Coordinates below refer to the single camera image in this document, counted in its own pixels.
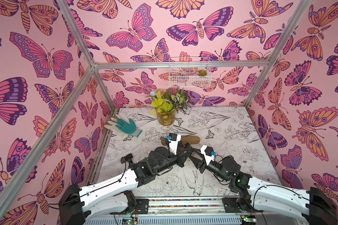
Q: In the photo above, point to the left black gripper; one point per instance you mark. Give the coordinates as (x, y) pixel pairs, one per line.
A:
(181, 158)

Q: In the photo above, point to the aluminium frame right post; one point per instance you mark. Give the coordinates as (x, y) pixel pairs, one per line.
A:
(277, 50)

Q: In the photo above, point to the glass vase with plants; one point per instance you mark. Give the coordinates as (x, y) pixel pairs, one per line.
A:
(167, 103)

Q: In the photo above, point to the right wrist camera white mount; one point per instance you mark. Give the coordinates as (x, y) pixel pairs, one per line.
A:
(208, 153)

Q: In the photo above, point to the white wire basket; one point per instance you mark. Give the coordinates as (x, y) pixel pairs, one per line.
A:
(187, 77)

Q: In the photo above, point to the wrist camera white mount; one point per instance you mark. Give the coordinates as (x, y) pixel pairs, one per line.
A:
(174, 142)
(208, 153)

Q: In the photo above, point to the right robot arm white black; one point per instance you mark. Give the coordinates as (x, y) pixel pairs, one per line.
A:
(310, 207)

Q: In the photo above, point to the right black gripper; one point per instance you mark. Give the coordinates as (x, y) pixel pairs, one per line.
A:
(202, 162)

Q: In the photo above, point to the aluminium frame left post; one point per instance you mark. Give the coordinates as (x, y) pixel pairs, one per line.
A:
(17, 181)

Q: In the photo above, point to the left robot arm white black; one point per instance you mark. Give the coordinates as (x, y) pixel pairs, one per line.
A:
(115, 180)

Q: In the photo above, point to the aluminium frame back bar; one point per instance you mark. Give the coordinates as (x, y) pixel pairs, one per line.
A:
(136, 65)

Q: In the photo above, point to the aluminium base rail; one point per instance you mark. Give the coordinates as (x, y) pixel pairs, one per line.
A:
(126, 203)

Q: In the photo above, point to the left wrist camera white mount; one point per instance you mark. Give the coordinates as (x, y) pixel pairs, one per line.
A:
(174, 142)

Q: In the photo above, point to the small succulent in basket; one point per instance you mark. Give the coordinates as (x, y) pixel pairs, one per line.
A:
(202, 72)

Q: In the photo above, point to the black wrist watch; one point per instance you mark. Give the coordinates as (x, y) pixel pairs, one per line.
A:
(127, 159)
(187, 149)

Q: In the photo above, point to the aluminium frame post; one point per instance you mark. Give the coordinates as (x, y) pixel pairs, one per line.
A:
(17, 181)
(277, 50)

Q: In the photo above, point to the teal white garden glove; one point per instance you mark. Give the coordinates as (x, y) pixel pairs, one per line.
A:
(120, 126)

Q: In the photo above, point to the wooden watch stand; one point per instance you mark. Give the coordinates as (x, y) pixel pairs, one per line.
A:
(184, 140)

